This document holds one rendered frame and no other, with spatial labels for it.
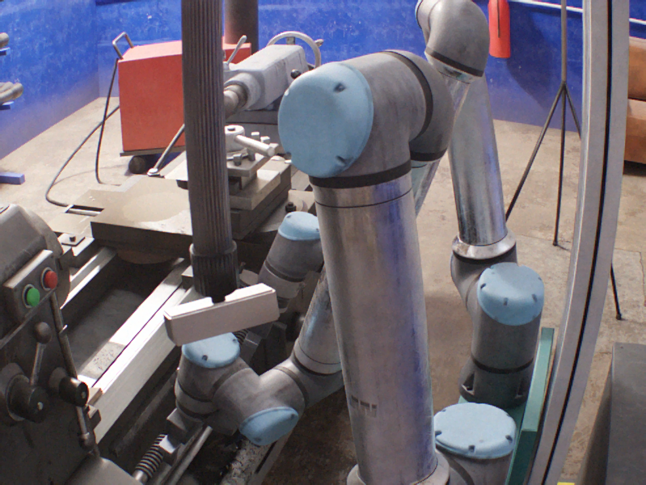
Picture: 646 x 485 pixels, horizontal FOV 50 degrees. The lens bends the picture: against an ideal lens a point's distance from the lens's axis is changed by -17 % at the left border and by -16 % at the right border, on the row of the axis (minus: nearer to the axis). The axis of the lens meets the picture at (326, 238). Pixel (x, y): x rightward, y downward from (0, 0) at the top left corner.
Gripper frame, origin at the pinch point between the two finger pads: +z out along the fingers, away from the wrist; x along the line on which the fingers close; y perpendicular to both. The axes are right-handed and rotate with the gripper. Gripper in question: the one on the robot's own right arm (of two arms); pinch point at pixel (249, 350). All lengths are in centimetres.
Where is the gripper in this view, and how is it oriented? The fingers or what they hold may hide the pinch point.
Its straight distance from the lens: 180.0
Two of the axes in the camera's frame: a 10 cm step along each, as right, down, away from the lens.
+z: -3.9, 8.4, 3.7
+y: 9.1, 4.2, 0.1
